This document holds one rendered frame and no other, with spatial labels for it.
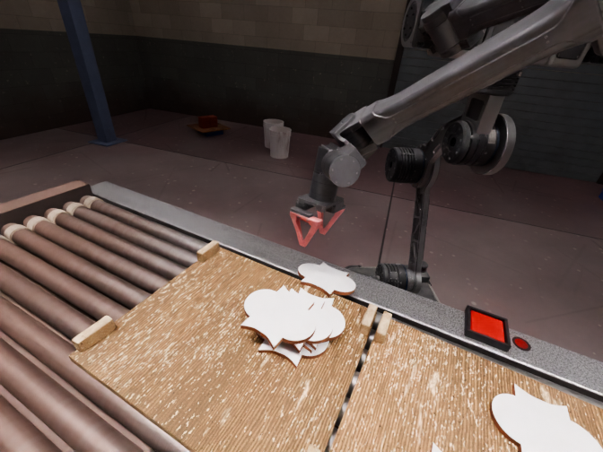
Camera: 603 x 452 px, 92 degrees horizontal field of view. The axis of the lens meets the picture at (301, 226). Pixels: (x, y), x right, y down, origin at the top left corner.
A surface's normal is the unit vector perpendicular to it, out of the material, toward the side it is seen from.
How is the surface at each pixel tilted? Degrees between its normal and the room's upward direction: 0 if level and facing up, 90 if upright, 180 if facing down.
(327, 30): 90
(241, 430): 0
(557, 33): 111
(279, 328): 0
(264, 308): 0
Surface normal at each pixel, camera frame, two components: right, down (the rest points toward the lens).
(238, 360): 0.07, -0.84
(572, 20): -0.37, 0.75
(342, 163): 0.18, 0.40
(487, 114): 0.02, 0.54
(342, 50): -0.33, 0.48
